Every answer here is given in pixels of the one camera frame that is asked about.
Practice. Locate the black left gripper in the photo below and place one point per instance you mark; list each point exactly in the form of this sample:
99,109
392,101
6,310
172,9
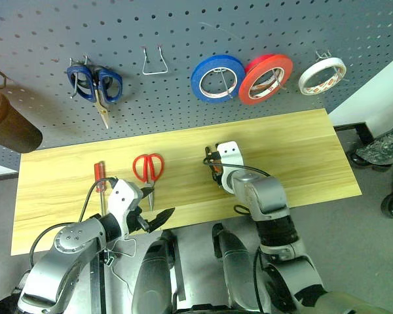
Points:
141,222

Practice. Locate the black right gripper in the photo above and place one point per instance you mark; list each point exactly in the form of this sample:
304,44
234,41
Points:
217,173

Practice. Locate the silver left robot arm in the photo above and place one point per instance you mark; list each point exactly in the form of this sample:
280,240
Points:
62,258

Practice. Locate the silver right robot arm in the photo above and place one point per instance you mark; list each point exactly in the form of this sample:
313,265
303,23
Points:
275,229

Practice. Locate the blue tape roll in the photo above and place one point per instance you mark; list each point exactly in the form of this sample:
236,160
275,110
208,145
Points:
196,81

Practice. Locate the silver blue tape hook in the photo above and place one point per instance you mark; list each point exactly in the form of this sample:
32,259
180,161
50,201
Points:
227,81

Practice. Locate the red tape roll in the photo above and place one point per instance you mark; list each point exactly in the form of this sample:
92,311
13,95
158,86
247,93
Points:
249,85

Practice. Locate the silver red tape hook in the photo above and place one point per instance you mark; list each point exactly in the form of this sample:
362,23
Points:
279,80

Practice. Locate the white tape roll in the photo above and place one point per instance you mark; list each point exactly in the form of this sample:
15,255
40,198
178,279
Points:
304,78

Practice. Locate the grey perforated pegboard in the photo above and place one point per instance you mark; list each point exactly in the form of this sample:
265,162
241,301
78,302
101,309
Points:
183,32

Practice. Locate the silver white tape hook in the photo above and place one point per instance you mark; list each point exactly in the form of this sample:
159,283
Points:
322,55

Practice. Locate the brown packing tape roll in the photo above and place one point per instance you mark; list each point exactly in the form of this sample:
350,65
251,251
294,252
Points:
13,127

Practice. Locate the brown tape peg hook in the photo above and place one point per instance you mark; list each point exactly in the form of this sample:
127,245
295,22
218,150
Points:
4,78

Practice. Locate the black metal bar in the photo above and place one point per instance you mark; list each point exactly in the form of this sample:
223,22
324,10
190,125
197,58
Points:
98,288

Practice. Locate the silver scissors peg hook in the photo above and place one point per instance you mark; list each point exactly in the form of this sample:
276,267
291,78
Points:
72,78

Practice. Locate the white side table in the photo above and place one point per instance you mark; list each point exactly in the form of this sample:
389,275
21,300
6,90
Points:
366,104

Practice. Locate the camouflage wheeled chair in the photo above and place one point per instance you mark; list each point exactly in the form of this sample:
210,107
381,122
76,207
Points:
383,147

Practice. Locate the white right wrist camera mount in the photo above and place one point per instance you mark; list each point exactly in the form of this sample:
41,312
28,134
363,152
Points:
232,157

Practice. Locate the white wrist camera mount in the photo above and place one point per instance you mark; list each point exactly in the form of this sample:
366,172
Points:
232,157
121,199

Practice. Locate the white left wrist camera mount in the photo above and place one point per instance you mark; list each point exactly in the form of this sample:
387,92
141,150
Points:
121,199

